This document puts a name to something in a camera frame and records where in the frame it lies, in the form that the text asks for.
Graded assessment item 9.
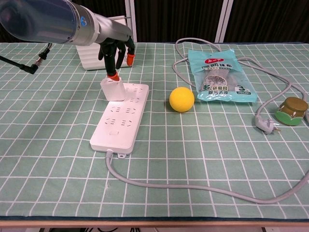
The green checked tablecloth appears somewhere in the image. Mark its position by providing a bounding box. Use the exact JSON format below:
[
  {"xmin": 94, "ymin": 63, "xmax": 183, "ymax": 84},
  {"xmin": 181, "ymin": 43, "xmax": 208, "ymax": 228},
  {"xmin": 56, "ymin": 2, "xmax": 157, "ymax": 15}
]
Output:
[{"xmin": 0, "ymin": 41, "xmax": 309, "ymax": 220}]

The white ribbed box appliance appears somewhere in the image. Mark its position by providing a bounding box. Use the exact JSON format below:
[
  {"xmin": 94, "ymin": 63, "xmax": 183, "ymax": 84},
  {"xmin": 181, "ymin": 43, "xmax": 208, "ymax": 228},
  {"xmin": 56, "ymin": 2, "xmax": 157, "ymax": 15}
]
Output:
[{"xmin": 76, "ymin": 15, "xmax": 133, "ymax": 71}]

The white power strip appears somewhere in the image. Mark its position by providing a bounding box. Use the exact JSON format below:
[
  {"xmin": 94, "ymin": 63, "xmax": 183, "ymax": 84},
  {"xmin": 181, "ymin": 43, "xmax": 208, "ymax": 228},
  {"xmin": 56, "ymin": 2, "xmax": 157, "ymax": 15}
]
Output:
[{"xmin": 89, "ymin": 83, "xmax": 150, "ymax": 160}]

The small green brown jar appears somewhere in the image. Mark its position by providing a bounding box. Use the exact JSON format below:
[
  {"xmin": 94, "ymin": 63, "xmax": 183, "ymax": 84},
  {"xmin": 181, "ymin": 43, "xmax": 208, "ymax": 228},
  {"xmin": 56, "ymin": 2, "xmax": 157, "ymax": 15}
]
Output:
[{"xmin": 274, "ymin": 97, "xmax": 309, "ymax": 126}]

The white power adapter plug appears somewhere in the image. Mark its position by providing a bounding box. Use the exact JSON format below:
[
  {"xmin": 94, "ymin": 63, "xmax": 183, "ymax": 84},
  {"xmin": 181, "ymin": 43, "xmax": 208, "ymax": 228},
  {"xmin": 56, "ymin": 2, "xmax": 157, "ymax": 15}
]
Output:
[{"xmin": 100, "ymin": 76, "xmax": 126, "ymax": 102}]

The yellow foam ball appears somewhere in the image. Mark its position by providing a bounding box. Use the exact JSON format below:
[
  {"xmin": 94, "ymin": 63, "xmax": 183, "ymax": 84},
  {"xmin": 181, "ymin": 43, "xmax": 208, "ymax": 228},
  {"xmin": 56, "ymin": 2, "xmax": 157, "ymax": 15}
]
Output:
[{"xmin": 169, "ymin": 87, "xmax": 195, "ymax": 113}]

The black arm cable with connector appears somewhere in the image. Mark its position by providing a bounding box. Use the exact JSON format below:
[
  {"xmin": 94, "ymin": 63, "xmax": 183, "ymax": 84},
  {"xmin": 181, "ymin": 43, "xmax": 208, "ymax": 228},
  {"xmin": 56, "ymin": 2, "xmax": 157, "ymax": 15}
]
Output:
[{"xmin": 0, "ymin": 43, "xmax": 53, "ymax": 75}]

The white frame post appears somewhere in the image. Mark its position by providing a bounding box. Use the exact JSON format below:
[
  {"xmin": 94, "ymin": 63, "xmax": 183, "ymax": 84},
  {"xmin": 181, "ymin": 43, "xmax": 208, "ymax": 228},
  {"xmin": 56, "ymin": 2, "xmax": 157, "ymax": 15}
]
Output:
[
  {"xmin": 125, "ymin": 0, "xmax": 138, "ymax": 42},
  {"xmin": 214, "ymin": 0, "xmax": 234, "ymax": 42}
]

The teal cleaning cloth package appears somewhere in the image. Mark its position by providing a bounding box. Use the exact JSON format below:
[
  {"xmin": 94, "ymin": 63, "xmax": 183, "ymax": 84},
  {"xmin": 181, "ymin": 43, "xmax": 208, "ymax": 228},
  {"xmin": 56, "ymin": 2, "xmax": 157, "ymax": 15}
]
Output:
[{"xmin": 187, "ymin": 48, "xmax": 258, "ymax": 103}]

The left black orange-tipped robot hand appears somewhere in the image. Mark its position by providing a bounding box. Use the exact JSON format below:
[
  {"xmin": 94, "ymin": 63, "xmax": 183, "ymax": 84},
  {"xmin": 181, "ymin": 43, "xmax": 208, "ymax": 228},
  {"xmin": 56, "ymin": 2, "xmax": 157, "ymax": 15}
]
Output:
[{"xmin": 96, "ymin": 14, "xmax": 136, "ymax": 82}]

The grey power strip cable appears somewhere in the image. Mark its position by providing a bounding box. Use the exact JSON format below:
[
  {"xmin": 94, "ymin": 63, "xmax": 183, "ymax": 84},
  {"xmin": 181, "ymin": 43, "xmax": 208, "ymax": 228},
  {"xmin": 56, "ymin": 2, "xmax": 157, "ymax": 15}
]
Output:
[{"xmin": 105, "ymin": 38, "xmax": 309, "ymax": 205}]

